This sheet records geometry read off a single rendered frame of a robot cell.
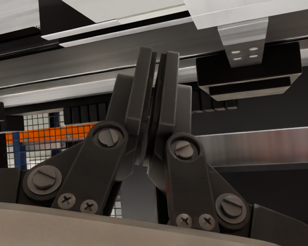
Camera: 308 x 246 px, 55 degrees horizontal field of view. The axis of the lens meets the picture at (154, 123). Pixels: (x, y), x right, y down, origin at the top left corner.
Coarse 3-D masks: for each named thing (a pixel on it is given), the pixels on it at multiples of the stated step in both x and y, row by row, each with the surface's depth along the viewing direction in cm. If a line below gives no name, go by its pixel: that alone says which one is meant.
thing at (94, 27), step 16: (48, 0) 21; (48, 16) 21; (64, 16) 21; (80, 16) 20; (160, 16) 21; (176, 16) 20; (48, 32) 21; (64, 32) 21; (80, 32) 21; (96, 32) 22; (112, 32) 22; (128, 32) 22
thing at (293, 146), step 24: (216, 144) 19; (240, 144) 18; (264, 144) 18; (288, 144) 17; (216, 168) 18; (240, 168) 18; (264, 168) 17; (288, 168) 17; (240, 192) 17; (264, 192) 17; (288, 192) 17
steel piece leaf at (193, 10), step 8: (184, 0) 17; (192, 0) 17; (200, 0) 17; (208, 0) 17; (216, 0) 17; (224, 0) 17; (232, 0) 17; (240, 0) 18; (248, 0) 18; (256, 0) 18; (264, 0) 18; (192, 8) 18; (200, 8) 18; (208, 8) 18; (216, 8) 18; (224, 8) 18
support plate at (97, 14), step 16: (64, 0) 16; (80, 0) 16; (96, 0) 16; (112, 0) 17; (128, 0) 17; (144, 0) 17; (160, 0) 17; (176, 0) 17; (96, 16) 18; (112, 16) 19
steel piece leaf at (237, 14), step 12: (276, 0) 18; (288, 0) 18; (300, 0) 18; (216, 12) 19; (228, 12) 19; (240, 12) 19; (252, 12) 20; (264, 12) 20; (276, 12) 20; (288, 12) 20; (204, 24) 21; (216, 24) 21
